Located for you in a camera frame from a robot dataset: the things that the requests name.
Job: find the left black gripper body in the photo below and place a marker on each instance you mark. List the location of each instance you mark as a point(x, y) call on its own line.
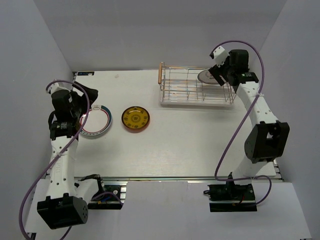
point(75, 98)

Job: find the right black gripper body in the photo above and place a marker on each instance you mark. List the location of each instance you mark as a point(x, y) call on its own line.
point(231, 69)

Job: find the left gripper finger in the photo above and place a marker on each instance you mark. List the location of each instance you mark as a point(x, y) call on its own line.
point(81, 107)
point(90, 92)

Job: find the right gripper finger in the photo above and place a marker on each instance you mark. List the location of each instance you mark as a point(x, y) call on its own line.
point(216, 74)
point(225, 71)

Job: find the white plate green rim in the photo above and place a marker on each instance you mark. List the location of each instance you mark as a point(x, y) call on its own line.
point(99, 119)

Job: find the white plate red lettering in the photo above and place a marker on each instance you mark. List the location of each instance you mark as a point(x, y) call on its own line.
point(93, 136)

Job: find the yellow patterned plate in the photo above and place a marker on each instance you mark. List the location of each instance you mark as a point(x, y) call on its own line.
point(135, 114)

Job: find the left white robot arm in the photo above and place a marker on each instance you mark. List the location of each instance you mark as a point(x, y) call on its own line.
point(66, 201)

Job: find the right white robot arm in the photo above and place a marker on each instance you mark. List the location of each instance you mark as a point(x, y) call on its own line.
point(268, 137)

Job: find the black label sticker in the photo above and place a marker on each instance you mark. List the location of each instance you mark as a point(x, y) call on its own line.
point(85, 73)

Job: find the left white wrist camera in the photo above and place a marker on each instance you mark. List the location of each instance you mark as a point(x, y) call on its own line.
point(57, 86)

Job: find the metal wire dish rack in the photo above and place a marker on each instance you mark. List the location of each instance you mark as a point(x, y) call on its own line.
point(179, 85)

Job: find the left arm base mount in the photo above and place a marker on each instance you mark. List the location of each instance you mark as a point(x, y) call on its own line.
point(110, 195)

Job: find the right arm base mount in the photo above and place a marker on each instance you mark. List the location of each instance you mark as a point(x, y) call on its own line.
point(231, 197)

